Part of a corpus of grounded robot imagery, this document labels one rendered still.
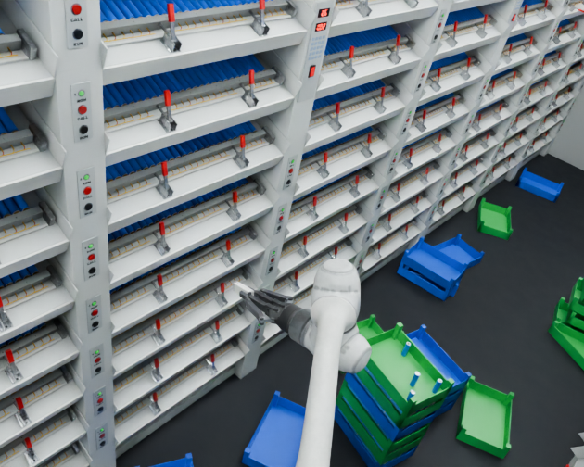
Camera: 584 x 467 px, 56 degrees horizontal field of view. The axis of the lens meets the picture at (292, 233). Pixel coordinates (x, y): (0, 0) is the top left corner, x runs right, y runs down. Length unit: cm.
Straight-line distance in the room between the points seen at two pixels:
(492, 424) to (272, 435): 97
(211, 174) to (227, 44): 37
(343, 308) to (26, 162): 71
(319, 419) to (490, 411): 165
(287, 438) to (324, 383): 117
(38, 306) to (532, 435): 209
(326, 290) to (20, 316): 70
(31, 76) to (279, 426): 167
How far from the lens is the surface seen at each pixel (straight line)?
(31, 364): 156
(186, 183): 148
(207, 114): 142
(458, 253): 349
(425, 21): 215
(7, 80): 109
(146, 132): 131
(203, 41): 132
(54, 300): 144
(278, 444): 230
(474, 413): 267
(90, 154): 122
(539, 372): 302
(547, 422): 284
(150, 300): 168
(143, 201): 141
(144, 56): 122
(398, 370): 211
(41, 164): 120
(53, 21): 108
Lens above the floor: 195
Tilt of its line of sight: 37 degrees down
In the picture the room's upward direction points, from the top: 13 degrees clockwise
